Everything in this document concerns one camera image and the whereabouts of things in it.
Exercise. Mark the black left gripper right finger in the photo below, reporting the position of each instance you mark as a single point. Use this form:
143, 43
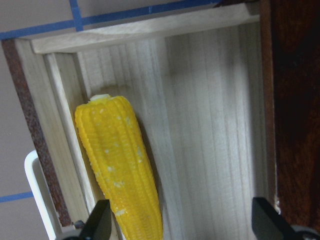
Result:
267, 224

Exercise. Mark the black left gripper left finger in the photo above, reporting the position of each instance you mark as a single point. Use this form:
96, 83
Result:
98, 225

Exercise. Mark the yellow corn cob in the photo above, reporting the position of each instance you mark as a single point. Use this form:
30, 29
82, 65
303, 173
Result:
112, 139

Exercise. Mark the white drawer handle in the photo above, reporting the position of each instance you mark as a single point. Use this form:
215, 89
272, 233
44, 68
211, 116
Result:
41, 194

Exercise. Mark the light wooden drawer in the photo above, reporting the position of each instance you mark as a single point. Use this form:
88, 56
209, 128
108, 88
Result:
195, 82

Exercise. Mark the dark wooden drawer cabinet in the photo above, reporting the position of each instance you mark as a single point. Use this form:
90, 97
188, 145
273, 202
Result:
290, 45

